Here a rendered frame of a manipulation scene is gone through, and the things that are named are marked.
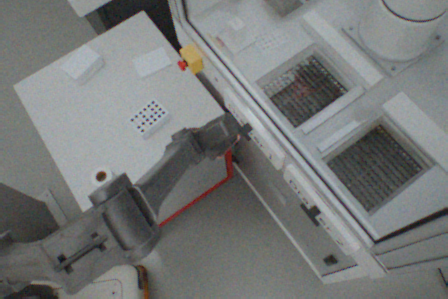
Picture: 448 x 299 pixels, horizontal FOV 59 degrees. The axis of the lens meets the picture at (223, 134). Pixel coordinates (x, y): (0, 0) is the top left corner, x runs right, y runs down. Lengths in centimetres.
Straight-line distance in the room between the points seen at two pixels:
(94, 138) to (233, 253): 94
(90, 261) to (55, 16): 247
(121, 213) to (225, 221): 153
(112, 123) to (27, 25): 161
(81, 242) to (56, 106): 107
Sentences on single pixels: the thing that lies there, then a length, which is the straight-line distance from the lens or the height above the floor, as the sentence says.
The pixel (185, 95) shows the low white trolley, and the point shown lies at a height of 76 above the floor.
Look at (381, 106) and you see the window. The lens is 66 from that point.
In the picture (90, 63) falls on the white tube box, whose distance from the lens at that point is 154.
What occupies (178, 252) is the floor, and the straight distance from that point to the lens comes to 205.
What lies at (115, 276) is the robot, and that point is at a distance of 182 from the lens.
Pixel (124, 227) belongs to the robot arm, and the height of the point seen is 150.
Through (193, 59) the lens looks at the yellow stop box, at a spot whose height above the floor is 91.
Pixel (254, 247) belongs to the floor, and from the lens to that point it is 203.
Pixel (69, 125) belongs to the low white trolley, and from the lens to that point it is 151.
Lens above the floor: 201
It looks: 67 degrees down
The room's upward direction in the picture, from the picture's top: 8 degrees counter-clockwise
